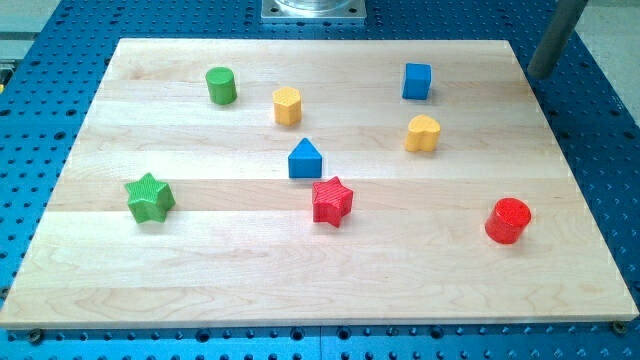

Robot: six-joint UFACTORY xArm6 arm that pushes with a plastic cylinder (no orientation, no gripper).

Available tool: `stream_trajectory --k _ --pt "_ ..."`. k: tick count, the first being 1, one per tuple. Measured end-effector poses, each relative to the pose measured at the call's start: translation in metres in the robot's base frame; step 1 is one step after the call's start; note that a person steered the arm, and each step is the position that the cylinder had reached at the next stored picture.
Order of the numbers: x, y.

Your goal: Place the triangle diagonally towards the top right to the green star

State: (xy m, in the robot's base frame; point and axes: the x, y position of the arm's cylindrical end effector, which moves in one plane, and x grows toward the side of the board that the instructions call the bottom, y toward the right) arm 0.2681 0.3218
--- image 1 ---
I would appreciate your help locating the blue perforated metal table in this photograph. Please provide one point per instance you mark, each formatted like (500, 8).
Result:
(51, 90)

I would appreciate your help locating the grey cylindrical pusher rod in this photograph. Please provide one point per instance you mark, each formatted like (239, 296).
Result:
(556, 36)

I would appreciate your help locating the red cylinder block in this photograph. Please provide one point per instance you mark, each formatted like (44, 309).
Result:
(508, 220)

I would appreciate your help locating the wooden board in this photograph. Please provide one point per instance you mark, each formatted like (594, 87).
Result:
(240, 247)

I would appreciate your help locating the red star block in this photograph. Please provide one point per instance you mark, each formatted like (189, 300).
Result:
(331, 201)

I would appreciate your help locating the green cylinder block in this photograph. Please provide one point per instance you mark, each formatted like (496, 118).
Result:
(221, 85)

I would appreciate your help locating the yellow hexagon block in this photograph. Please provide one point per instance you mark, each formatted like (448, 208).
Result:
(287, 103)

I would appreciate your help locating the green star block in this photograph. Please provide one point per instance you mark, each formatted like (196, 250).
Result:
(149, 199)

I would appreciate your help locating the blue cube block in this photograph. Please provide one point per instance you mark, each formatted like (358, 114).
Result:
(417, 81)

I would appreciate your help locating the blue triangle block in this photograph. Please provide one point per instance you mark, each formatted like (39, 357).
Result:
(305, 161)

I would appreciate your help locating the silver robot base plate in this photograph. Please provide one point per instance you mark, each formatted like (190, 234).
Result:
(282, 11)

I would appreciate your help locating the yellow heart block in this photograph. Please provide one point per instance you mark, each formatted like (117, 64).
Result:
(422, 134)

